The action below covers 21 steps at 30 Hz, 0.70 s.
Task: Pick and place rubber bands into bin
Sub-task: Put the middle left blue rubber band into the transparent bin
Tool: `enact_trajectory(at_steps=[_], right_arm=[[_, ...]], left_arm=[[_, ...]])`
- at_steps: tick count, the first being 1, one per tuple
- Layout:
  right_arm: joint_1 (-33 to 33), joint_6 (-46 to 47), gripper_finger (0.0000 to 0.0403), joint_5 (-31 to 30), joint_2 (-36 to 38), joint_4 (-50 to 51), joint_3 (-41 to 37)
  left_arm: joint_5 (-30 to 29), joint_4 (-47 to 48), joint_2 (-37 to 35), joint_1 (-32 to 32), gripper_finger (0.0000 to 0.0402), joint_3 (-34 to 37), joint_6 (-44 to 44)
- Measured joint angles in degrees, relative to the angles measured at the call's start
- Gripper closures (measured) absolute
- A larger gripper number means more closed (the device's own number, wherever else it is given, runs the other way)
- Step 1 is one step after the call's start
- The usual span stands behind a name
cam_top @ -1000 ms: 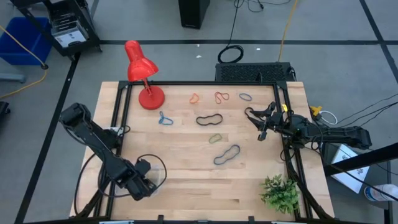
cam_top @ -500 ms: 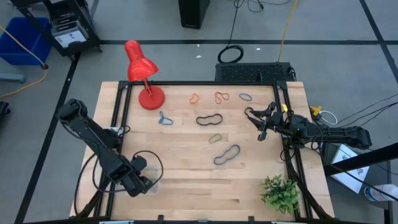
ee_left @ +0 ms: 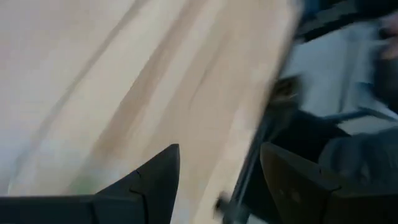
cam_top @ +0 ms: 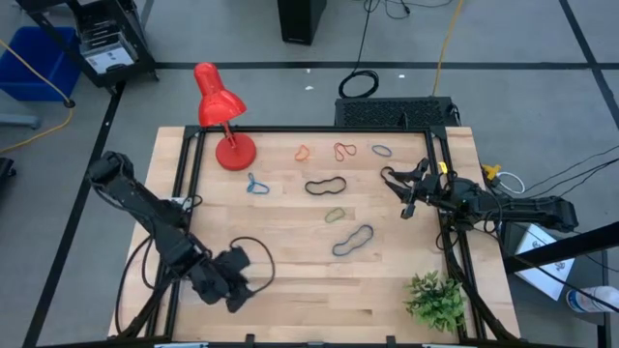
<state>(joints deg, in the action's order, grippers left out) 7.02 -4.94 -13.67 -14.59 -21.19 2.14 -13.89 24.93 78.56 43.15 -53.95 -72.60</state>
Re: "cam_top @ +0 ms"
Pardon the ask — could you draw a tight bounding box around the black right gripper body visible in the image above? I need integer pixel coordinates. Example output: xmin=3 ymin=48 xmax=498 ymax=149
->
xmin=401 ymin=158 xmax=460 ymax=219

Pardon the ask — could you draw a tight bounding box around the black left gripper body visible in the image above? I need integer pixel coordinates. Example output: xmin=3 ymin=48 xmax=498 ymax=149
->
xmin=192 ymin=246 xmax=252 ymax=305

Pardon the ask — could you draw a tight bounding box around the wide black rubber band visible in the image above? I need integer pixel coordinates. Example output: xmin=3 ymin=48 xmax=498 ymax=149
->
xmin=379 ymin=165 xmax=402 ymax=185

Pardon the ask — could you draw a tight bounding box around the thin red rubber band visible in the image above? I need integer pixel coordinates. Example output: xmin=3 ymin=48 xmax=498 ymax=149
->
xmin=333 ymin=141 xmax=358 ymax=163

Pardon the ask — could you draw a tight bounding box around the thin teal rubber band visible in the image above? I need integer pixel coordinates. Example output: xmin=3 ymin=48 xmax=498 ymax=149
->
xmin=246 ymin=172 xmax=271 ymax=196

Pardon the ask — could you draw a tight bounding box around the wide blue rubber band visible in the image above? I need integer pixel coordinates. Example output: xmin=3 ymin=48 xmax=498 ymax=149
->
xmin=331 ymin=223 xmax=375 ymax=257

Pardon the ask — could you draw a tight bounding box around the narrow black rubber band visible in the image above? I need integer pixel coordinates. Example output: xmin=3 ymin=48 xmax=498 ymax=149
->
xmin=304 ymin=176 xmax=348 ymax=197

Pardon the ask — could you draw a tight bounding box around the black vented case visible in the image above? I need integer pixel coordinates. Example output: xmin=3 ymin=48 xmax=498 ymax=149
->
xmin=333 ymin=96 xmax=461 ymax=129

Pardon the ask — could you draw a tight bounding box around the green artificial plant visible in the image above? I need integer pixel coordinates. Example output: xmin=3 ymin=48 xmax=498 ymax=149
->
xmin=403 ymin=270 xmax=468 ymax=334

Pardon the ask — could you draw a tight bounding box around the red desk lamp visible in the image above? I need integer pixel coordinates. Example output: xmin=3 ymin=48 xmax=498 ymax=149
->
xmin=192 ymin=61 xmax=258 ymax=172

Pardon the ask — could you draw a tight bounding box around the black metal beam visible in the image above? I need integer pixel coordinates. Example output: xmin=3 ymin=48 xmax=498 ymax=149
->
xmin=502 ymin=220 xmax=619 ymax=276

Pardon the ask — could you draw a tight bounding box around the white cardboard box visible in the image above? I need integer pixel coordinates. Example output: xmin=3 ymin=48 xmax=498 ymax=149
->
xmin=514 ymin=222 xmax=576 ymax=302

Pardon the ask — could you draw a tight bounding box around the white plastic bottle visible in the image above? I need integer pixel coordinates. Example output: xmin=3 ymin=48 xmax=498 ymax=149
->
xmin=565 ymin=284 xmax=619 ymax=314

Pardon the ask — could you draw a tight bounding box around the black computer tower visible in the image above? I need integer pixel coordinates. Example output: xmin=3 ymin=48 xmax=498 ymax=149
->
xmin=277 ymin=0 xmax=329 ymax=46

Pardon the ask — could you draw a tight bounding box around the white labelled box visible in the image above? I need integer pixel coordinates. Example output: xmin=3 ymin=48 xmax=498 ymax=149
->
xmin=84 ymin=45 xmax=138 ymax=74

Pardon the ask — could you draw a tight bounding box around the black floor object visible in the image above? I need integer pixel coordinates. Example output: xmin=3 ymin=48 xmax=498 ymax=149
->
xmin=0 ymin=157 xmax=16 ymax=189

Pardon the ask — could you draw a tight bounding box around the grey metal foot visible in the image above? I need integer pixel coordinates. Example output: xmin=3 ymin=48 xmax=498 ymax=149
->
xmin=0 ymin=113 xmax=43 ymax=131

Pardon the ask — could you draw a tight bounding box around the blue plastic tub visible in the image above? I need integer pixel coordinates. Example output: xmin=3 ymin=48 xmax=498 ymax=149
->
xmin=0 ymin=26 xmax=82 ymax=102

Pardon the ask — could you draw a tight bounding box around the black equipment cart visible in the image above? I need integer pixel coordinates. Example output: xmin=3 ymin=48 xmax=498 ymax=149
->
xmin=16 ymin=0 xmax=161 ymax=90

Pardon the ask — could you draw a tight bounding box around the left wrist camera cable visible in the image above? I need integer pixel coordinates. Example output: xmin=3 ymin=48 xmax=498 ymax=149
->
xmin=230 ymin=235 xmax=277 ymax=295

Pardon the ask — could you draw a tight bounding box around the white cable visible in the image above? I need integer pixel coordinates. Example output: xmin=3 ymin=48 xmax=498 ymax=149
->
xmin=497 ymin=171 xmax=527 ymax=195

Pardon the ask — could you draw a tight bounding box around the black metal table frame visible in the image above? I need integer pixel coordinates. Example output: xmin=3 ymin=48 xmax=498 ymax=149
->
xmin=108 ymin=124 xmax=522 ymax=348

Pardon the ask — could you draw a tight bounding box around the black coiled cable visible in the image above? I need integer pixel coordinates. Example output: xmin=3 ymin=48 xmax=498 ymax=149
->
xmin=337 ymin=0 xmax=382 ymax=101

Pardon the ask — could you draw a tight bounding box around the yellow hanging cable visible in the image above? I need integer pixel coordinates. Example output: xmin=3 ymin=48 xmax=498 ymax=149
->
xmin=430 ymin=0 xmax=465 ymax=97

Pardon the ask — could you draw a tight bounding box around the yellow floor cable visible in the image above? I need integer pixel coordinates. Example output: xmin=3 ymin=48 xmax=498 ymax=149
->
xmin=0 ymin=38 xmax=76 ymax=155

